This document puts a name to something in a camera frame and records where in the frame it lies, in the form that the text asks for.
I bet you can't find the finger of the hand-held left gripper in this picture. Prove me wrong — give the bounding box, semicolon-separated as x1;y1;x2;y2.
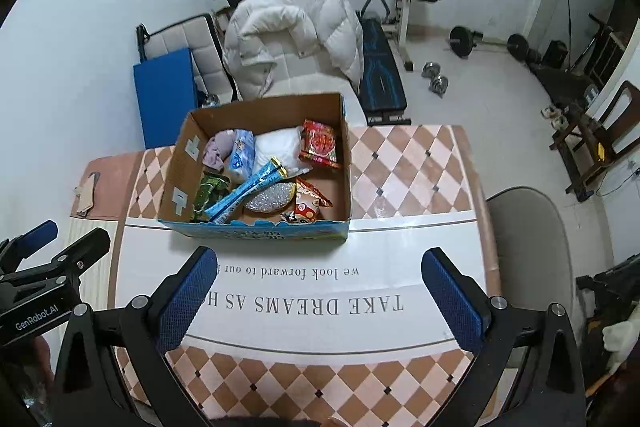
10;228;112;282
0;220;59;275

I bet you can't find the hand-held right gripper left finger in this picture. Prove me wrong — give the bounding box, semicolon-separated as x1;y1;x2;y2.
52;246;219;427

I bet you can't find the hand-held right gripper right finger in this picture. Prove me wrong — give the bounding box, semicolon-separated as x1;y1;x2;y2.
421;248;587;427

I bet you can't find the green snack packet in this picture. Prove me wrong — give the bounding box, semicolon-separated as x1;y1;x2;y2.
192;173;231;223

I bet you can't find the long blue snack packet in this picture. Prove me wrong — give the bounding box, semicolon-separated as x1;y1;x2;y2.
204;157;288;224

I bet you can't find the silver and yellow packet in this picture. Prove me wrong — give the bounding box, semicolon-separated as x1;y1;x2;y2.
243;181;297;212

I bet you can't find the printed cardboard box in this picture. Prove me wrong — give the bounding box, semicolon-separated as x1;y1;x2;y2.
157;93;352;242

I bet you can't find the purple cloth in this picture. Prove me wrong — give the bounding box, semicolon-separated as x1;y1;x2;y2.
202;130;236;171

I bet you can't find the red cartoon snack packet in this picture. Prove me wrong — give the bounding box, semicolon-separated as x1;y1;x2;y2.
280;177;333;224

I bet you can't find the blue tissue pack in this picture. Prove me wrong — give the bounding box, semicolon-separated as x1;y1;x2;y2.
226;129;258;180

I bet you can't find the white plastic bag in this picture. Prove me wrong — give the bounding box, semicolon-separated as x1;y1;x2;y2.
252;125;313;178

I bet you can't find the beige round chair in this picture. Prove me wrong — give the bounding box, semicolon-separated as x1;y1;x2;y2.
486;187;576;388

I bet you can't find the person's dark fleece clothing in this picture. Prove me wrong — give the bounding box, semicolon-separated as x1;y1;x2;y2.
207;417;331;427

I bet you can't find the black equipment pile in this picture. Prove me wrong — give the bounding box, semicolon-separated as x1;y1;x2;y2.
575;257;640;400

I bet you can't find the white cloth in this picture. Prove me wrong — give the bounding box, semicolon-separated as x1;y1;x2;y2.
602;322;631;353

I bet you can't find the blue exercise mat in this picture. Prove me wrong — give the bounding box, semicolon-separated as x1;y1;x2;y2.
132;47;199;150

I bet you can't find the dark wooden chair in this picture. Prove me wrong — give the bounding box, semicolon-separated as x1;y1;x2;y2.
550;79;640;202

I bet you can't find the black and blue weight bench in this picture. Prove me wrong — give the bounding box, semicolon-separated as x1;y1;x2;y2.
357;0;413;126

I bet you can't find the black exercise machine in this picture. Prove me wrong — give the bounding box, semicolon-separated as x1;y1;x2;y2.
530;14;626;108

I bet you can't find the short barbell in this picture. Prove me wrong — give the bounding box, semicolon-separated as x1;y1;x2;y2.
448;26;531;60

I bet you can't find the black box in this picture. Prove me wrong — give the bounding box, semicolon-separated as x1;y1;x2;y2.
542;39;568;68

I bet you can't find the white puffer jacket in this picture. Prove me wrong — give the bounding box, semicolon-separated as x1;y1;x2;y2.
222;0;365;102

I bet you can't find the black cable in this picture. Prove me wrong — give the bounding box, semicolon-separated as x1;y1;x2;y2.
595;162;640;198

